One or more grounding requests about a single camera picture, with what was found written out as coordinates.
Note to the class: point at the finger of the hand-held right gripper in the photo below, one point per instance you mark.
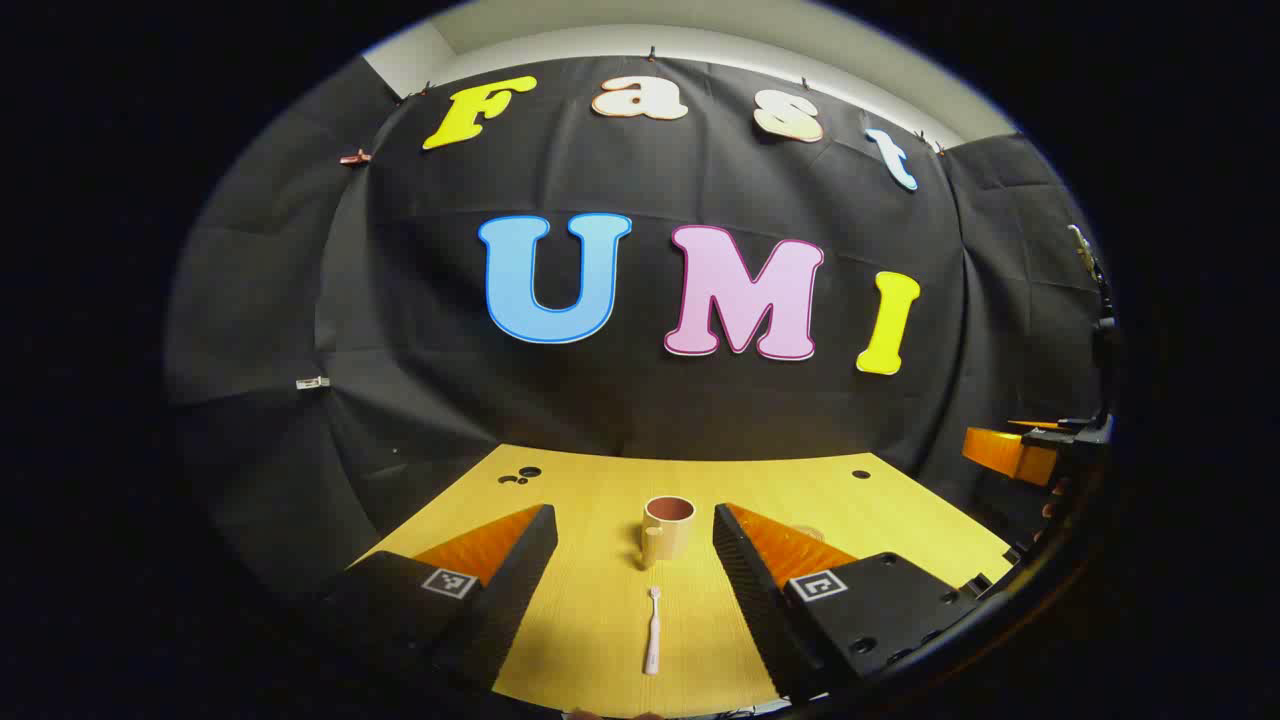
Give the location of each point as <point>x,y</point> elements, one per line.
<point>1010,455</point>

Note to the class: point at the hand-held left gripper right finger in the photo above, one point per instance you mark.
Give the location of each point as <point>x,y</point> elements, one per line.
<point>760,600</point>

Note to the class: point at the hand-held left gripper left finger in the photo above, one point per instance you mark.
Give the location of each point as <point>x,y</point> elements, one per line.
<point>510,600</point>

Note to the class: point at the beige cup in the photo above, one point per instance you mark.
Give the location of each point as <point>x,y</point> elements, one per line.
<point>668,540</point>

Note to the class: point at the pale pink toothbrush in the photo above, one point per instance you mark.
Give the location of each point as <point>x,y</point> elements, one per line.
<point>653,640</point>

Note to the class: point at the black backdrop cloth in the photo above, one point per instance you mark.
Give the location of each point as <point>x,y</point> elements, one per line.
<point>600,400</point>

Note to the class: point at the white clip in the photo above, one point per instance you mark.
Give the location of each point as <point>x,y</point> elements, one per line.
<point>312,382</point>

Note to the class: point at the pink clip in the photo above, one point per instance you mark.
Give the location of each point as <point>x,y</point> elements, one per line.
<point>355,157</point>

